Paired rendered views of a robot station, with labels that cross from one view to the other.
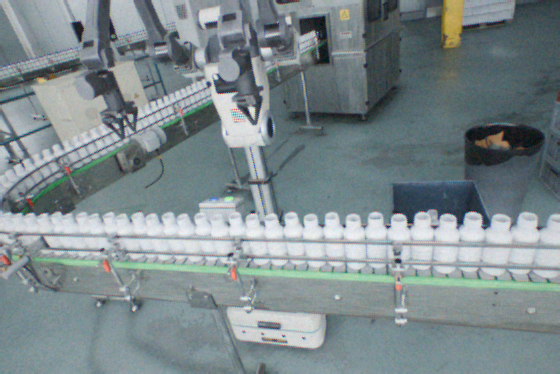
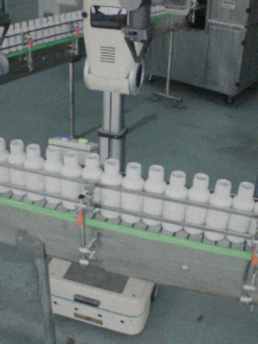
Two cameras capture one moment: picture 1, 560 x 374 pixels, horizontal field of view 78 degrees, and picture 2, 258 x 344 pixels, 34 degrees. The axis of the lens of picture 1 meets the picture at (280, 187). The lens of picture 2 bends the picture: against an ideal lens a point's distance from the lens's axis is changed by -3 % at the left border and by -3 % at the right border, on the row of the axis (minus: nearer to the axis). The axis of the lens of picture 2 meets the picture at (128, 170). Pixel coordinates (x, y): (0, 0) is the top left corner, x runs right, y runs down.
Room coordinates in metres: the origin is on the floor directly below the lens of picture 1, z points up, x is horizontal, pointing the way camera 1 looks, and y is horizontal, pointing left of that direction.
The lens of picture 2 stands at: (-0.14, 0.12, 1.72)
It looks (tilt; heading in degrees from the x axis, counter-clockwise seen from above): 31 degrees down; 357
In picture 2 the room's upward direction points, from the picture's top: 3 degrees clockwise
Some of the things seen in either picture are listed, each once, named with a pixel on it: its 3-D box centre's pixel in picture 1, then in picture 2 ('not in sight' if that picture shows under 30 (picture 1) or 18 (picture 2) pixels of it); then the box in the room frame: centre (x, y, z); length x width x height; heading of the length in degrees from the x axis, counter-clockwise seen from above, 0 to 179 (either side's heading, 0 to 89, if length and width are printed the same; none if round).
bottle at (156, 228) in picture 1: (159, 236); (1, 165); (0.97, 0.43, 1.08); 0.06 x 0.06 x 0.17
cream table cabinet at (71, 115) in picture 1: (103, 116); not in sight; (4.82, 2.18, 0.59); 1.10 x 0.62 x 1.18; 143
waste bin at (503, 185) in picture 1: (496, 177); not in sight; (1.99, -1.50, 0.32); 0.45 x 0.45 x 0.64
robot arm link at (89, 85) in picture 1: (94, 74); not in sight; (1.10, 0.47, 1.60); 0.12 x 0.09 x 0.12; 161
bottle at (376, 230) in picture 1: (376, 240); (241, 212); (0.74, -0.23, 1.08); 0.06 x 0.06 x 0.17
